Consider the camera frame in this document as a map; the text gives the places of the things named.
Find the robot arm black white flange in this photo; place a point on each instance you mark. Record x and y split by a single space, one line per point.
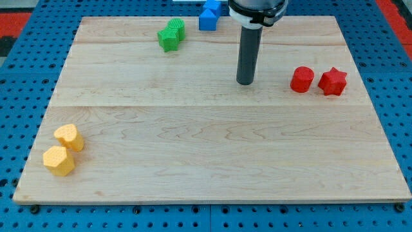
254 14

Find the light wooden board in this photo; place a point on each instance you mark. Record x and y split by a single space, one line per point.
176 128

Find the green star block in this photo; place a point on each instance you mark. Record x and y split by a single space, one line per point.
168 39

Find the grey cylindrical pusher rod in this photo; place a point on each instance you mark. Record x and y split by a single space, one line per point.
248 54

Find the blue pentagon block front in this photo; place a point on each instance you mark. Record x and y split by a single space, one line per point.
207 21

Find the green cylinder block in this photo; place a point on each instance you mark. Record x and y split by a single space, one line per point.
178 25

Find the blue block rear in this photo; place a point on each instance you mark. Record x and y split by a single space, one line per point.
214 6

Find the red cylinder block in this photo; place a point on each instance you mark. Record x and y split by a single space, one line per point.
302 79

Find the red star block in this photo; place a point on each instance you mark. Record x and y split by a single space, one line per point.
333 82

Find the yellow heart block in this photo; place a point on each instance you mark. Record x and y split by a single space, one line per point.
69 136

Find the yellow hexagon block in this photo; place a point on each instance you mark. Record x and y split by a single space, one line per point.
58 160

